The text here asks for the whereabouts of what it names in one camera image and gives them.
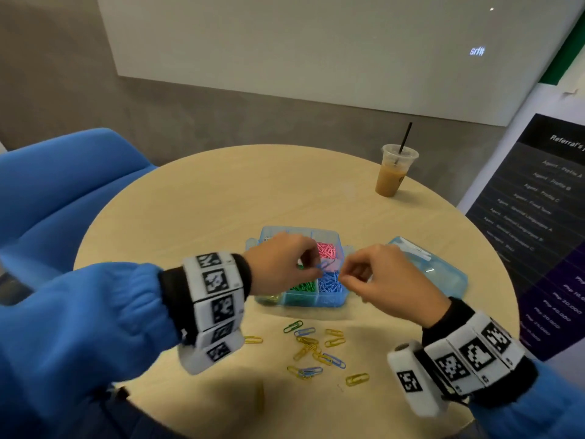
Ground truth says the blue compartment organizer box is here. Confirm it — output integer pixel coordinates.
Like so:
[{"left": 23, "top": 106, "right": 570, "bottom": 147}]
[{"left": 245, "top": 226, "right": 356, "bottom": 308}]

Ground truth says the wrist marker band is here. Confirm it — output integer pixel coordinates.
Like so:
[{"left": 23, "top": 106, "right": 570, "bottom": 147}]
[
  {"left": 180, "top": 252, "right": 246, "bottom": 348},
  {"left": 425, "top": 312, "right": 528, "bottom": 396}
]

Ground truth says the left wrist marker band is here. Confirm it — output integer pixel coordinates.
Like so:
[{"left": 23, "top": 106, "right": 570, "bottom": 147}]
[{"left": 180, "top": 252, "right": 246, "bottom": 348}]

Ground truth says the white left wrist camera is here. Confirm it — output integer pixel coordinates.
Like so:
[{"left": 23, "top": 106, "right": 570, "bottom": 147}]
[{"left": 178, "top": 329, "right": 246, "bottom": 376}]

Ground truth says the person's right hand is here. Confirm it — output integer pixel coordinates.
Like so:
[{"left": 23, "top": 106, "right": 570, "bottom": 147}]
[{"left": 339, "top": 244, "right": 452, "bottom": 328}]

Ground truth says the round wooden table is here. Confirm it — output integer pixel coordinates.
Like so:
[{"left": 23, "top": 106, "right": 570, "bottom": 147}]
[{"left": 73, "top": 144, "right": 520, "bottom": 439}]

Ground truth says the right wrist marker band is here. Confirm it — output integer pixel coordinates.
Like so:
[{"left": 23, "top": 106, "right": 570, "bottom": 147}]
[{"left": 425, "top": 312, "right": 528, "bottom": 396}]

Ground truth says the person's left forearm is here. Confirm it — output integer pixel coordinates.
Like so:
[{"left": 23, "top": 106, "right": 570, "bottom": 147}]
[{"left": 0, "top": 254, "right": 252, "bottom": 439}]

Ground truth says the blue upholstered chair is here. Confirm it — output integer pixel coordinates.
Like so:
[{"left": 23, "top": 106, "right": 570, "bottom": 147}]
[{"left": 0, "top": 129, "right": 158, "bottom": 289}]

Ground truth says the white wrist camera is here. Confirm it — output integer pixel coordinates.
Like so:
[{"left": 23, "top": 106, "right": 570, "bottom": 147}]
[
  {"left": 178, "top": 329, "right": 246, "bottom": 376},
  {"left": 386, "top": 343, "right": 449, "bottom": 417}
]

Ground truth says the white wall board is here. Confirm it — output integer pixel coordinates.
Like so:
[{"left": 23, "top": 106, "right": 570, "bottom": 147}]
[{"left": 96, "top": 0, "right": 585, "bottom": 128}]

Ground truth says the iced coffee plastic cup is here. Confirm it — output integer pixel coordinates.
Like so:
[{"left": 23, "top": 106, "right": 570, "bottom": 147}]
[{"left": 375, "top": 144, "right": 420, "bottom": 198}]

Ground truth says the person's left hand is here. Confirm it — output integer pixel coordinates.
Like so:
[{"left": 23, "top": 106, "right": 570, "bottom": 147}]
[{"left": 245, "top": 233, "right": 324, "bottom": 296}]

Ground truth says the pile of coloured paper clips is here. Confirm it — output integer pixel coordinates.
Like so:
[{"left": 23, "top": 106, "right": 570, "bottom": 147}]
[{"left": 242, "top": 318, "right": 371, "bottom": 388}]

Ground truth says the bunch of blue paper clips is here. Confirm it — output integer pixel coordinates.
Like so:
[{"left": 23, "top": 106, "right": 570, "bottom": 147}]
[{"left": 318, "top": 272, "right": 347, "bottom": 296}]

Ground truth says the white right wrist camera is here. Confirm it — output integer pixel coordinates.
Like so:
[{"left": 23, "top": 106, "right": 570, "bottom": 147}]
[{"left": 386, "top": 343, "right": 449, "bottom": 417}]

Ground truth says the standing poster banner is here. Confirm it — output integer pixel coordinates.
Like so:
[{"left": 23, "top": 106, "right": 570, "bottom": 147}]
[{"left": 457, "top": 13, "right": 585, "bottom": 362}]

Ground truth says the blue transparent box lid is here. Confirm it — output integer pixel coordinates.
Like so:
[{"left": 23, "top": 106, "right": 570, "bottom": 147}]
[{"left": 388, "top": 235, "right": 469, "bottom": 298}]

